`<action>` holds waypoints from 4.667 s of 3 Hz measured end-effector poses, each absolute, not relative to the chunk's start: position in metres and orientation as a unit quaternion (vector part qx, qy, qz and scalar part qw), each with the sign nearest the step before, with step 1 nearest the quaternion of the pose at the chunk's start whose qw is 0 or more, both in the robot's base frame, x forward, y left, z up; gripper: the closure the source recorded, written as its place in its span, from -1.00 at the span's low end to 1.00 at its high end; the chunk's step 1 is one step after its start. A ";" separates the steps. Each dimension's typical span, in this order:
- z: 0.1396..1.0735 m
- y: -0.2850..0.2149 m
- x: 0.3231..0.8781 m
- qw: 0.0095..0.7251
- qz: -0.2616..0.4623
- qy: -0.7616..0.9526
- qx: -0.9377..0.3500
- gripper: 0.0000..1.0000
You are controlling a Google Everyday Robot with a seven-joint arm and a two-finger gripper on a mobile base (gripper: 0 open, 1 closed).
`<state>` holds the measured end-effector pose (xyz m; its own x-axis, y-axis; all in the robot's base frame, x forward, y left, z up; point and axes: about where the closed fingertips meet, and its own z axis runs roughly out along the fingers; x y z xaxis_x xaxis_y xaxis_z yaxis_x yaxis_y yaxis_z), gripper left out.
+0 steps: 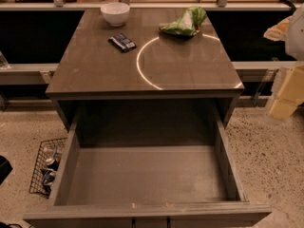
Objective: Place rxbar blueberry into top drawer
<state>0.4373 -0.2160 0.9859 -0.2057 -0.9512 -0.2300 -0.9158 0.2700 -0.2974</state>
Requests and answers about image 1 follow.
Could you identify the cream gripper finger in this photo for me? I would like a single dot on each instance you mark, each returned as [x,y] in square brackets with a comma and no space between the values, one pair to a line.
[287,92]

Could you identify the blue rxbar wrapper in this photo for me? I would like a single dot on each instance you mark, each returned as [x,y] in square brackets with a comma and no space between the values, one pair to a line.
[122,42]

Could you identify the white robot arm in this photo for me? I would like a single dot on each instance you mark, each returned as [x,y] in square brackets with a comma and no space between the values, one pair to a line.
[291,31]

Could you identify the grey cabinet with top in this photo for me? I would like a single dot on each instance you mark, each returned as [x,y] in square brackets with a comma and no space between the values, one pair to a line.
[161,66]

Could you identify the open grey top drawer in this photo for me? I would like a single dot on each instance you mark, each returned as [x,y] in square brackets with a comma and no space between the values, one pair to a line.
[147,166]

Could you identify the white ceramic bowl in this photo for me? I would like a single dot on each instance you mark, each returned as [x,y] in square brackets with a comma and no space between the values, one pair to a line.
[116,13]

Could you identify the cans in basket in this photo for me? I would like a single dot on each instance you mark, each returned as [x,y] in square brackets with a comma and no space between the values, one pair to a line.
[49,172]

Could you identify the black object at left edge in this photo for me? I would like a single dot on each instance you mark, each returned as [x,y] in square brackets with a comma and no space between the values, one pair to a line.
[5,168]

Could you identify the black wire basket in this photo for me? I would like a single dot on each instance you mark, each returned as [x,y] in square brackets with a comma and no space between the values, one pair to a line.
[35,184]

